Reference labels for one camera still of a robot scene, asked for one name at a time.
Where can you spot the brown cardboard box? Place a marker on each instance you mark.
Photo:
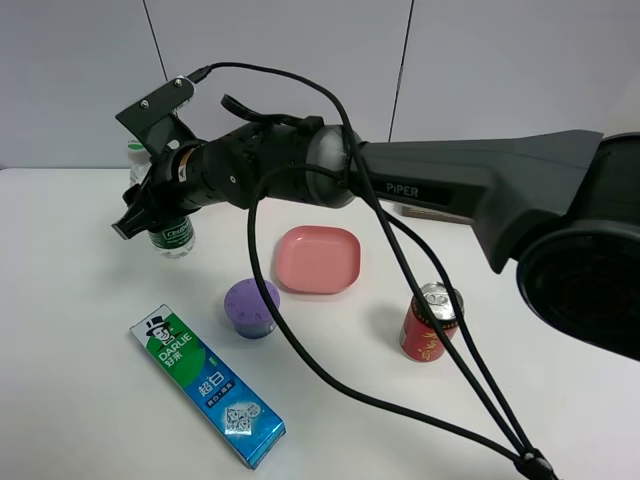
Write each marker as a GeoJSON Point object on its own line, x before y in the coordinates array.
{"type": "Point", "coordinates": [427, 214]}

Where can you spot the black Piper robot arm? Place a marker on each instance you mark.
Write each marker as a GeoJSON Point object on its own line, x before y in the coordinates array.
{"type": "Point", "coordinates": [564, 206]}

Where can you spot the Darlie toothpaste box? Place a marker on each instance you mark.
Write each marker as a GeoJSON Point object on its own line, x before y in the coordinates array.
{"type": "Point", "coordinates": [247, 423]}

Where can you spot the red drink can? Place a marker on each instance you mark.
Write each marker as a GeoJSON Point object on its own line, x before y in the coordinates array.
{"type": "Point", "coordinates": [418, 338]}

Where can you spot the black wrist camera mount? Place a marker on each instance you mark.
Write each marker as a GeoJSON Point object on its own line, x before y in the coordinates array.
{"type": "Point", "coordinates": [153, 121]}

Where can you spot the clear water bottle green label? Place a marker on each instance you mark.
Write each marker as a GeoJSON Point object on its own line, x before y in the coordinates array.
{"type": "Point", "coordinates": [175, 240]}

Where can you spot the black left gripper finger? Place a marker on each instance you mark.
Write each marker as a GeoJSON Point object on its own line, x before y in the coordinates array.
{"type": "Point", "coordinates": [141, 213]}

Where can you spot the pink square plate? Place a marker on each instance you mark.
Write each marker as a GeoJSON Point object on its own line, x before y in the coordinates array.
{"type": "Point", "coordinates": [318, 260]}

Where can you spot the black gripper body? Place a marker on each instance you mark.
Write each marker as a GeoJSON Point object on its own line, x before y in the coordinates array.
{"type": "Point", "coordinates": [228, 169]}

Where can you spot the purple lidded jar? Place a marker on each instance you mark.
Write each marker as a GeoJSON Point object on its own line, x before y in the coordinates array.
{"type": "Point", "coordinates": [247, 311]}

